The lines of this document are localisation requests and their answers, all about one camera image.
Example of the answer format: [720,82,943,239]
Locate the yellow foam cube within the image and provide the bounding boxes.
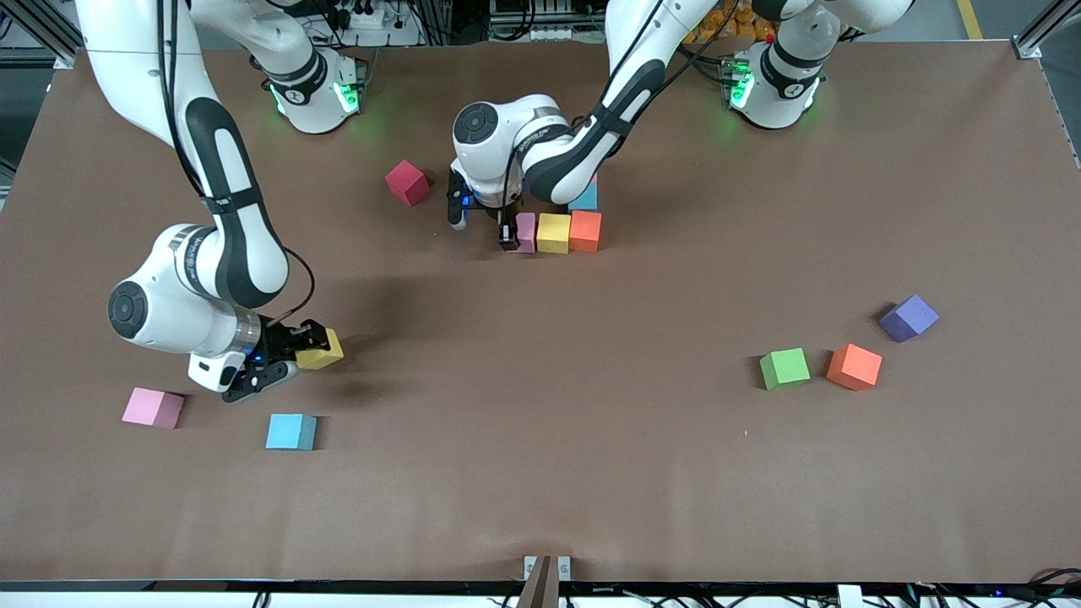
[536,213,572,255]
[296,328,345,371]

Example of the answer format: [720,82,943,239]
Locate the orange foam cube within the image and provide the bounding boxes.
[826,343,883,392]
[568,210,603,254]

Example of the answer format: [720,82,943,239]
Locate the green foam cube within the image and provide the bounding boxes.
[759,348,812,391]

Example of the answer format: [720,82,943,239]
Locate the red foam cube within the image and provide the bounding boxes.
[384,159,431,207]

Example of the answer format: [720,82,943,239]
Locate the white power strip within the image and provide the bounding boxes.
[325,0,394,31]

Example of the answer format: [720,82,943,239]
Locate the brown table cover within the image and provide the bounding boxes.
[0,38,1081,585]

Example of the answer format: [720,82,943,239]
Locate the bag of orange items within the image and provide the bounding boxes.
[688,0,782,45]

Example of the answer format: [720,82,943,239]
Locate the purple foam cube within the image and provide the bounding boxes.
[878,294,940,344]

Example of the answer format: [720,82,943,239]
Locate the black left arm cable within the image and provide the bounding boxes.
[500,150,518,227]

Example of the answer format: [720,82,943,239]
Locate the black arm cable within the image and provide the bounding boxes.
[500,150,518,227]
[269,247,317,326]

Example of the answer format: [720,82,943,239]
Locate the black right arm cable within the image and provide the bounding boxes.
[269,247,317,326]

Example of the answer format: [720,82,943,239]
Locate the small metal bracket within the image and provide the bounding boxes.
[524,555,573,582]

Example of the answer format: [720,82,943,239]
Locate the brown camera pole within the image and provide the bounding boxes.
[515,555,554,608]

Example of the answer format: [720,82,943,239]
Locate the aluminium frame profile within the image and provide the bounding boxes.
[1013,0,1081,62]

